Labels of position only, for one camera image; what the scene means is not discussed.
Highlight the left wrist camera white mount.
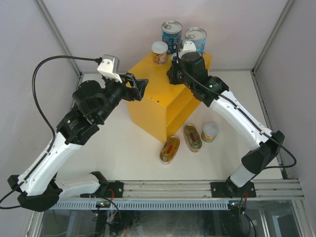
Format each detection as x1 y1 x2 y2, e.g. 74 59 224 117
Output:
97 54 122 83

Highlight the left black camera cable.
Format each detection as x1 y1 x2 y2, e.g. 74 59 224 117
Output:
0 55 102 209

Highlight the dark blue soup can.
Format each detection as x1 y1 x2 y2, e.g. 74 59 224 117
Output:
161 21 182 54

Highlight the right black camera cable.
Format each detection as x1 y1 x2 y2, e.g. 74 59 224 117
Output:
176 40 297 170

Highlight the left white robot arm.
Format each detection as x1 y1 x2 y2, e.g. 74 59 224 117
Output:
7 73 149 212

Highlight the light blue Progresso soup can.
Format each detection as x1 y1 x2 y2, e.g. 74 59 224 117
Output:
185 27 207 56

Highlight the grey slotted cable duct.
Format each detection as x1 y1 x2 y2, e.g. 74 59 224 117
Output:
52 199 229 211

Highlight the left aluminium corner post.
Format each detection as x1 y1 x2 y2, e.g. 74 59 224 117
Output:
33 0 83 77

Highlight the black camera cable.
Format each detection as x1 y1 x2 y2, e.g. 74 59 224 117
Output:
0 55 102 209
176 40 297 170

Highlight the small green can white lid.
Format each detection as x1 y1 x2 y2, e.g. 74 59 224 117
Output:
170 52 180 63

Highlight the aluminium front rail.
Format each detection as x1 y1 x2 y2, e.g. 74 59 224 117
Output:
53 179 304 198

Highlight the aluminium corner post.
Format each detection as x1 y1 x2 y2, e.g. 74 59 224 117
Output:
33 0 83 77
251 0 296 74

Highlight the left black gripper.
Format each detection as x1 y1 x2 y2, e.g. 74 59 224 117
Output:
95 72 148 123

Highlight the right aluminium corner post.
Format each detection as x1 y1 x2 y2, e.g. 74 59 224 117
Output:
251 0 296 74

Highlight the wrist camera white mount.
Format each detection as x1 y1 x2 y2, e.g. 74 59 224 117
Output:
175 40 197 58
97 54 122 83

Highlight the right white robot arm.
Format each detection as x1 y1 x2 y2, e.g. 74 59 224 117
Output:
166 52 284 198

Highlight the yellow two-shelf cabinet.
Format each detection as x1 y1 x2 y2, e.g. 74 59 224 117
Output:
126 52 200 143

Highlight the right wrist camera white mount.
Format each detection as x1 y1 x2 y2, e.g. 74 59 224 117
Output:
175 40 197 58

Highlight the gold oval fish tin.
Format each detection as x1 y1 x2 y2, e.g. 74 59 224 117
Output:
159 136 180 164
183 124 202 153

